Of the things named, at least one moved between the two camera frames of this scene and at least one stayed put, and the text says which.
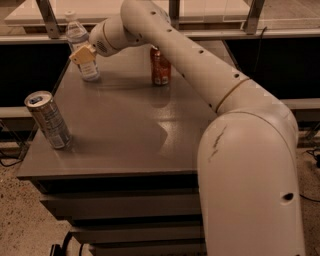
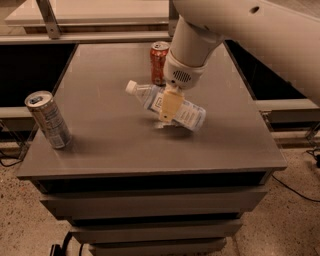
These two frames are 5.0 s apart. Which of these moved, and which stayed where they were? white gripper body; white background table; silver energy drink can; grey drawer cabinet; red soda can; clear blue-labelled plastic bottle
Moved: clear blue-labelled plastic bottle; white gripper body
Stayed: silver energy drink can; grey drawer cabinet; red soda can; white background table
